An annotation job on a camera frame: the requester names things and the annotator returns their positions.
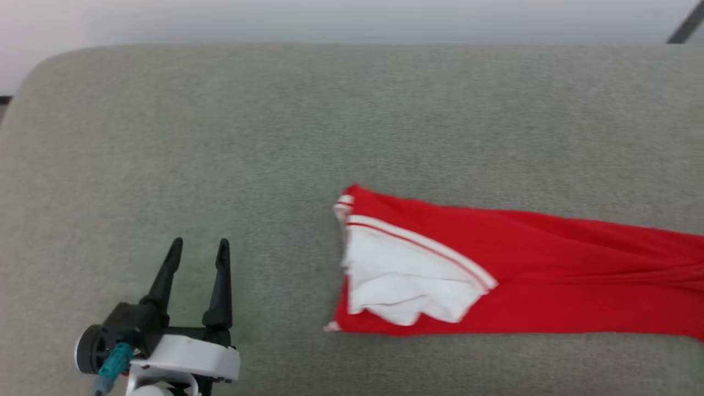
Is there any grey fabric sofa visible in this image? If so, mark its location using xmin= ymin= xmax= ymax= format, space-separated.
xmin=0 ymin=44 xmax=704 ymax=396

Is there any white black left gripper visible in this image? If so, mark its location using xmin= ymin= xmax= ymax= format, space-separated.
xmin=75 ymin=237 xmax=241 ymax=396

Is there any teal cable connector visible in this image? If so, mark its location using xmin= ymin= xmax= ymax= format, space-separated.
xmin=92 ymin=342 xmax=134 ymax=396

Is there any red basketball jersey white trim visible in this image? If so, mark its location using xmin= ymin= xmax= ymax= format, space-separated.
xmin=323 ymin=184 xmax=704 ymax=343

